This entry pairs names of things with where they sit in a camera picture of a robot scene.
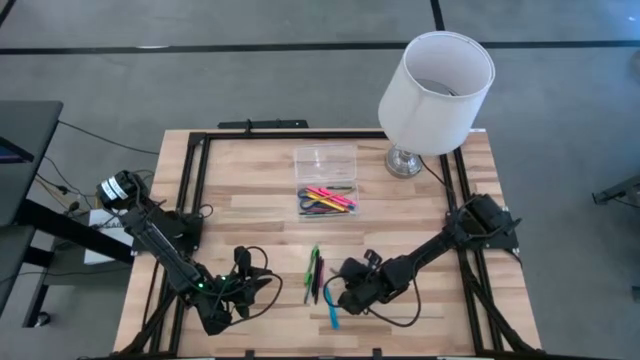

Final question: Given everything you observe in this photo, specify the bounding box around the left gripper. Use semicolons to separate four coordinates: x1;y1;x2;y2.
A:
219;269;274;309

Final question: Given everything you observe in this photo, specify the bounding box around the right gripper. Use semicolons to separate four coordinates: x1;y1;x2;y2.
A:
337;257;416;317

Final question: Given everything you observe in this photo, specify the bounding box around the pink highlighter with print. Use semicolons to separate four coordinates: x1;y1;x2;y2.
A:
319;187;358;207

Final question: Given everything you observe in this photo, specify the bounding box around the yellow highlighter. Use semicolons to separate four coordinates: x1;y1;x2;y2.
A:
304;191;350;213

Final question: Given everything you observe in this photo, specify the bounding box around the clear plastic supply box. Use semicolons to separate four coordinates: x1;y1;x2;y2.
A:
293;143;360;222

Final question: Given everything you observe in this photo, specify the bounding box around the white paper box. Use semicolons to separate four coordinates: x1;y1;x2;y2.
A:
82;203;144;266

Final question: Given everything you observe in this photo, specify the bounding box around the light green marker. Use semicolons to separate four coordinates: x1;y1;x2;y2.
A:
304;244;320;287

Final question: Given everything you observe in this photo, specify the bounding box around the black mounting bar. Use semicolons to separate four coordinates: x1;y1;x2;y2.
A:
217;118;309;131

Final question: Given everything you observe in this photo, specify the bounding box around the white shade table lamp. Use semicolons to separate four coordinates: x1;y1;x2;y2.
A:
377;30;497;180

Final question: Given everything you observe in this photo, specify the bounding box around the black desk beam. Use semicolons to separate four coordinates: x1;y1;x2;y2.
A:
14;198;137;266

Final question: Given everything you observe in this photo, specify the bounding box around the dark grey low desk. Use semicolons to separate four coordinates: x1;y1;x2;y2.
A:
0;224;37;316

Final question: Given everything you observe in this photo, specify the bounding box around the dark tablet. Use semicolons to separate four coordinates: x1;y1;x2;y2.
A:
0;135;36;166

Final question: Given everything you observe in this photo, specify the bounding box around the black floor stand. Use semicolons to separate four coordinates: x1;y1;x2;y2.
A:
591;172;640;207

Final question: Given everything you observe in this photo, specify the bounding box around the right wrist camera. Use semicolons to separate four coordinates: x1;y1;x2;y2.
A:
339;256;372;282

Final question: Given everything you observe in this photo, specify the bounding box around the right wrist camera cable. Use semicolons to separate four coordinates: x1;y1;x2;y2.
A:
322;272;422;329

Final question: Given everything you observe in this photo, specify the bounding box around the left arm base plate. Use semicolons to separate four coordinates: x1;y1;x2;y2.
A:
149;209;204;251

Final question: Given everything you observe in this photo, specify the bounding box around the black lamp cord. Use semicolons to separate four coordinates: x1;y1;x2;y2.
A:
418;154;459;201

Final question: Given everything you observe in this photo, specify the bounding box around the black aluminium table frame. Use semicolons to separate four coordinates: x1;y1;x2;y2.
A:
113;128;544;360

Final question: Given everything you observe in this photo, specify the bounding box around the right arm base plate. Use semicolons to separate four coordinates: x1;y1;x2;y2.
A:
449;209;521;251

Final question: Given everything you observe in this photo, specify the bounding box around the black floor cable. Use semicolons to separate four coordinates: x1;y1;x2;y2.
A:
57;119;162;157

